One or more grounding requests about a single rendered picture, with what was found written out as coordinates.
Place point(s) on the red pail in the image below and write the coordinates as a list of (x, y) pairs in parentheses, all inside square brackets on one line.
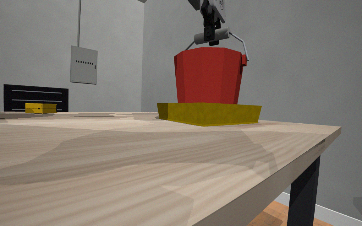
[(210, 74)]

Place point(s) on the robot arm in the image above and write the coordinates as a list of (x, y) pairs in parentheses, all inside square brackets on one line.
[(195, 4)]

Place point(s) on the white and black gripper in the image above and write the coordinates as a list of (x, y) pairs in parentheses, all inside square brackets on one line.
[(213, 11)]

